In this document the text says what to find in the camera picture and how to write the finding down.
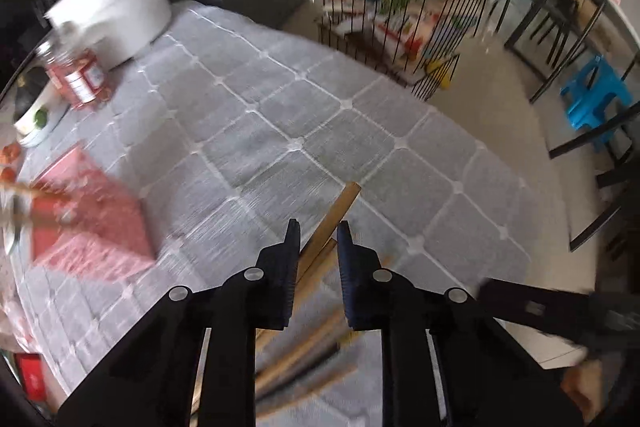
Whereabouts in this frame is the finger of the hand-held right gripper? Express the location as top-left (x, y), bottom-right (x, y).
top-left (477, 278), bottom-right (597, 349)

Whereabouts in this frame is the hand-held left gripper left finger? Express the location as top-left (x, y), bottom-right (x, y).
top-left (57, 218), bottom-right (302, 427)

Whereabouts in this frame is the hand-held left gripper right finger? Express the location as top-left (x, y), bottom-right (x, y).
top-left (336, 221), bottom-right (586, 427)

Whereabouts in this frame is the bundle of wooden chopsticks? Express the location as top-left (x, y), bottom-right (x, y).
top-left (252, 183), bottom-right (362, 420)

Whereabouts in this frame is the person's right hand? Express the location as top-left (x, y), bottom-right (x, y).
top-left (560, 358), bottom-right (607, 426)

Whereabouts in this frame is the grey checked tablecloth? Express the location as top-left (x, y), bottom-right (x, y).
top-left (12, 0), bottom-right (571, 427)

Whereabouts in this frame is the blue plastic stool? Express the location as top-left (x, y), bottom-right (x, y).
top-left (560, 55), bottom-right (634, 144)

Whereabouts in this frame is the yellow packet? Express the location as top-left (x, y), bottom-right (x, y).
top-left (424, 56), bottom-right (459, 84)

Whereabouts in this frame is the pile of snack packets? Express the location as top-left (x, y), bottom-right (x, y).
top-left (320, 0), bottom-right (496, 72)

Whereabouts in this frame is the red box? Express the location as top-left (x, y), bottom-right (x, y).
top-left (14, 353), bottom-right (47, 410)

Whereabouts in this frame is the small white container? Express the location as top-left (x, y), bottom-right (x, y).
top-left (14, 89), bottom-right (72, 148)

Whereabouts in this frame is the red labelled jar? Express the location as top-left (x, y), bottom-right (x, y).
top-left (45, 48), bottom-right (109, 111)
top-left (35, 39), bottom-right (61, 68)

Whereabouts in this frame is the white electric pot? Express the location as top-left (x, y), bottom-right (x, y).
top-left (44, 0), bottom-right (281, 70)

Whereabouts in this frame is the black wire rack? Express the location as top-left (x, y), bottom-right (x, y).
top-left (315, 0), bottom-right (516, 102)

